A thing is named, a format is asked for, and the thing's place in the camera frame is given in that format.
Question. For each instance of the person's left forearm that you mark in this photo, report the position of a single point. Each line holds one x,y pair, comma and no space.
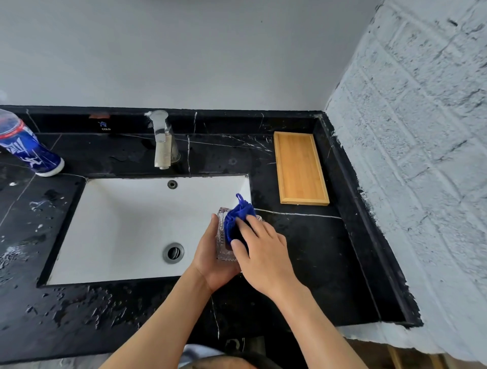
163,327

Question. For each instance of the person's right forearm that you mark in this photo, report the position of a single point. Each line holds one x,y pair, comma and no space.
319,330

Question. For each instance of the person's right hand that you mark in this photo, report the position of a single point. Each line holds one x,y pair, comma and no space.
268,262

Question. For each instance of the small tap label sticker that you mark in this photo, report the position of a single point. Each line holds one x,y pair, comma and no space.
101,122

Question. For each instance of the chrome faucet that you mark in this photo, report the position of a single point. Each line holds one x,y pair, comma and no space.
163,144

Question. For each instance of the bamboo tray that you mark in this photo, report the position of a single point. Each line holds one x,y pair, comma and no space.
300,169

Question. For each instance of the person's light shirt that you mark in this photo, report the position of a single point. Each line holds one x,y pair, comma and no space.
198,355

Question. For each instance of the person's left hand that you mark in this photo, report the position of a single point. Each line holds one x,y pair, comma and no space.
207,266

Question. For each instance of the person's right thumb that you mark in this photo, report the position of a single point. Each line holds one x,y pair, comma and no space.
239,250

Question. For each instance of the blue cleaning cloth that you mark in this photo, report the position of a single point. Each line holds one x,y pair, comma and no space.
233,219

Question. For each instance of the chrome overflow hole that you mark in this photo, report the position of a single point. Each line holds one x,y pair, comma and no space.
172,184

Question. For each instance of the clear glass dish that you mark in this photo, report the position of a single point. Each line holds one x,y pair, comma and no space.
224,253

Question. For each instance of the blue spray bottle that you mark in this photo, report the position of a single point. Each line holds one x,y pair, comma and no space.
26,148

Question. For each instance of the white rectangular sink basin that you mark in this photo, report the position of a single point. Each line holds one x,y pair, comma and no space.
125,228

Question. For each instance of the person's left thumb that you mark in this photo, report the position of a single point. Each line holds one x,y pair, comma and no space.
214,230

